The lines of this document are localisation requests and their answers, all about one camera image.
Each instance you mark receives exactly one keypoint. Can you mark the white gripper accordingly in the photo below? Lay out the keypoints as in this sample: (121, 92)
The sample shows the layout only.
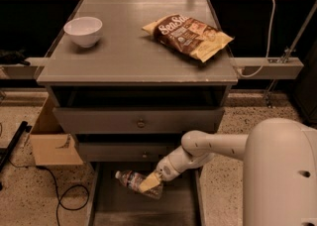
(165, 169)

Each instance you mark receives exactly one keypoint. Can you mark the clear plastic water bottle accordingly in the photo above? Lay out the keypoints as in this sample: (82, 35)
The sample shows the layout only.
(132, 179)

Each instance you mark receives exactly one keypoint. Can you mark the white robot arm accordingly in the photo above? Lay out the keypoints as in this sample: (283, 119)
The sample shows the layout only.
(279, 169)

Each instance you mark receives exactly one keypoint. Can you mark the grey open bottom drawer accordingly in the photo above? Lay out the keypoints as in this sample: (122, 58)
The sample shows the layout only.
(112, 204)

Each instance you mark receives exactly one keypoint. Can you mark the round top drawer knob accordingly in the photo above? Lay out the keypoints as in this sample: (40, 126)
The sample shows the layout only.
(141, 123)

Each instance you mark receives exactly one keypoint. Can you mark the grey middle drawer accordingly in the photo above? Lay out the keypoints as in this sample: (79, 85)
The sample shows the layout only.
(124, 152)

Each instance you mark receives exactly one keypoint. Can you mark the grey top drawer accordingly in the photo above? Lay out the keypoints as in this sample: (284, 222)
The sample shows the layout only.
(124, 120)

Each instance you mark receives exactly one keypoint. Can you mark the grey drawer cabinet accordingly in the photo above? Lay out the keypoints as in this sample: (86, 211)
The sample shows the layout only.
(126, 68)

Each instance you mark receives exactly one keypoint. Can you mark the cardboard box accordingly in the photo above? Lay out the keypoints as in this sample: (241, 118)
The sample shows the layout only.
(50, 144)

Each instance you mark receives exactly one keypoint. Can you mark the black metal stand leg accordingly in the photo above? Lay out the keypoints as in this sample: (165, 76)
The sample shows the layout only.
(6, 152)

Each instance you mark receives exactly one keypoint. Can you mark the brown yellow chip bag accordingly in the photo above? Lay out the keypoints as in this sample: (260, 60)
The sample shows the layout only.
(188, 36)

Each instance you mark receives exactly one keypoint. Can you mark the white ceramic bowl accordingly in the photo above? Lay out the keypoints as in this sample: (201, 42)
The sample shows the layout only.
(84, 31)

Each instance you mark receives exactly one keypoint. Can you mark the black object on rail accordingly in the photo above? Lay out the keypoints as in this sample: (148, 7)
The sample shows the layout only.
(13, 57)

